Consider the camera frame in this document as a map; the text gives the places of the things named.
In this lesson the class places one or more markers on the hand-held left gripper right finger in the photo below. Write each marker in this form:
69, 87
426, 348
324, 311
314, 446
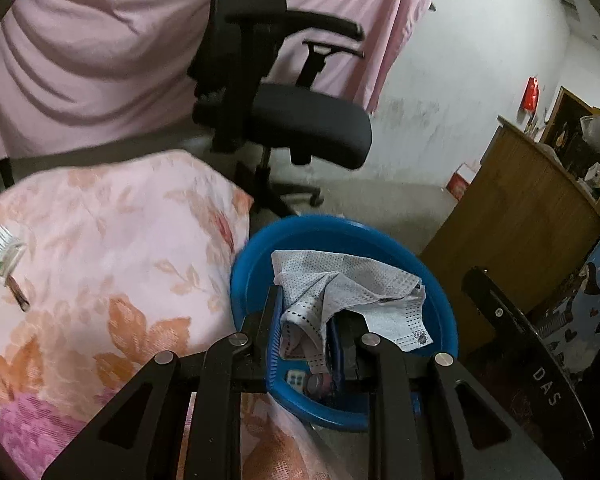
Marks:
337, 355

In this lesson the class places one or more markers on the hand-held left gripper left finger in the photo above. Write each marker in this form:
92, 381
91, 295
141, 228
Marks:
276, 320

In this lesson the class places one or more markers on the blue plastic basin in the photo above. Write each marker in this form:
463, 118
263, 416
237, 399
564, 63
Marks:
260, 260

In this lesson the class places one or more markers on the grey dotted paper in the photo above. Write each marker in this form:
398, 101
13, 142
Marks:
350, 285

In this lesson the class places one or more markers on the green and white carton piece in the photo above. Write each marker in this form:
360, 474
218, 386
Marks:
0, 250

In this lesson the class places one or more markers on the wooden cabinet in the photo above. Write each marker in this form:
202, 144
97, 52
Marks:
520, 210

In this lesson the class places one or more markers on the floral blanket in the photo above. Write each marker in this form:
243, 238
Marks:
105, 270

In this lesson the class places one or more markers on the red paper bag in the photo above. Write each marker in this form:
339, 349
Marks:
461, 182

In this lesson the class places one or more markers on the black office chair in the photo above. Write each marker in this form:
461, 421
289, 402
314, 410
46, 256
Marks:
305, 120

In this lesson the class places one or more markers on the dark framed picture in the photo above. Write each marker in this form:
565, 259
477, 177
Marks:
570, 135

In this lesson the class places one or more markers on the small brown stick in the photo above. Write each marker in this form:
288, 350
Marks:
19, 294

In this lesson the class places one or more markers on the hanging pink sheet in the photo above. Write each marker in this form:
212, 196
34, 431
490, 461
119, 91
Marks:
105, 60

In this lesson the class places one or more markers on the red packet on wall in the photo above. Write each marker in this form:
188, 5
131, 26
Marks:
531, 94

